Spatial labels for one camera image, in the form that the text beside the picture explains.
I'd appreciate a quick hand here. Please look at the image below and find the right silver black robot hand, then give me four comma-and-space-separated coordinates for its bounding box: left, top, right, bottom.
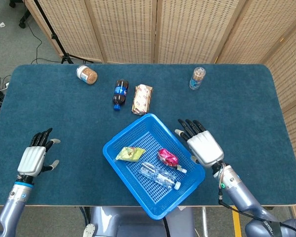
174, 118, 224, 169

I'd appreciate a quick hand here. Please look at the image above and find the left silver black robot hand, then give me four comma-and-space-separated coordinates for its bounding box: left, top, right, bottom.
17, 127, 62, 177

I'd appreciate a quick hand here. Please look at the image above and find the white and red spouted pouch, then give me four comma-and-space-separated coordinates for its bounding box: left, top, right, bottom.
157, 148, 187, 174

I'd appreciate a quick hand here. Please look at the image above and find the clear water bottle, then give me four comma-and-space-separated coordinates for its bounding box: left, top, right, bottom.
137, 162, 182, 191

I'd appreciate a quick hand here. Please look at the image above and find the green snack packet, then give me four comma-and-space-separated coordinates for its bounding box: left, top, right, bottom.
115, 146, 146, 162

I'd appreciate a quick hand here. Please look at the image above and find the blue carpet table mat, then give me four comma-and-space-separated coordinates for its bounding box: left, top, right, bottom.
0, 64, 296, 207

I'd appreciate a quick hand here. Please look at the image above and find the clear tube of biscuit sticks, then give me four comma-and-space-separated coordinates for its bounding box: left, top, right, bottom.
188, 67, 207, 90

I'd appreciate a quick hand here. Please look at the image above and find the metal table leg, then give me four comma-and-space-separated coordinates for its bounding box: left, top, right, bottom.
201, 206, 209, 237

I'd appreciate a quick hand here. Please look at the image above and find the beige wrapped snack pack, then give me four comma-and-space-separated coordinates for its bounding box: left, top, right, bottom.
131, 84, 154, 116

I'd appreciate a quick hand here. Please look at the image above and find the blue perforated plastic basket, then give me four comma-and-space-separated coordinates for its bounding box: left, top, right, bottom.
102, 113, 206, 220

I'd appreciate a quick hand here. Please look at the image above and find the dark cola bottle blue label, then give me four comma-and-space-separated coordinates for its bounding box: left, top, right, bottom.
112, 79, 129, 111

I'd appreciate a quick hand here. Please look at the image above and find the brown-filled jar with white lid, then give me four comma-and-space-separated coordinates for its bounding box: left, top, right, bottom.
75, 65, 98, 85

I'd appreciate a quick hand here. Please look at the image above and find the silver robot torso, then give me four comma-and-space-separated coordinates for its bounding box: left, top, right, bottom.
82, 206, 195, 237

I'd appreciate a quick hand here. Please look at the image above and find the wicker folding screen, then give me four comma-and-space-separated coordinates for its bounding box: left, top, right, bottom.
24, 0, 296, 220

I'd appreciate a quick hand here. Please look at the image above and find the black tripod stand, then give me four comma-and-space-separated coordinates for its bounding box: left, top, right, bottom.
33, 0, 94, 65

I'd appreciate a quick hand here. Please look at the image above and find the black office chair base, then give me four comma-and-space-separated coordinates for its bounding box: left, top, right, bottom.
9, 0, 32, 29

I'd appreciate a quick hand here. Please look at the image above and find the black floor cable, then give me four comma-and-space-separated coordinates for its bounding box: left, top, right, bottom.
24, 21, 65, 65

